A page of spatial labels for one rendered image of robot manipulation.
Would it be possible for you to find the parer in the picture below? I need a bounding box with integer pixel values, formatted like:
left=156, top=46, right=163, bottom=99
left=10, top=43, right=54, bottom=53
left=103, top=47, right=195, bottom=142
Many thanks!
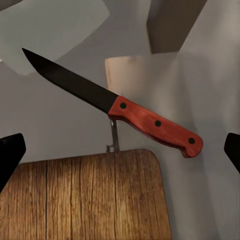
left=22, top=48, right=204, bottom=158

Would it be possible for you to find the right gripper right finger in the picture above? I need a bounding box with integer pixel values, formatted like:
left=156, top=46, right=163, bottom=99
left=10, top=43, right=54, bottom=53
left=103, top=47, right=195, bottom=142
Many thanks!
left=224, top=133, right=240, bottom=173

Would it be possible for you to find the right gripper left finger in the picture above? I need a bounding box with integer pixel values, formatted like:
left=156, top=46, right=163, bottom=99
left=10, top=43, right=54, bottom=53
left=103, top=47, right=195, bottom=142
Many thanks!
left=0, top=133, right=26, bottom=193

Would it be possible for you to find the cutting board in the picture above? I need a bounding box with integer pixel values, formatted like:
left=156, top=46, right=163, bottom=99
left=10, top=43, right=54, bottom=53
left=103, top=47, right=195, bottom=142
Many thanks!
left=0, top=148, right=173, bottom=240

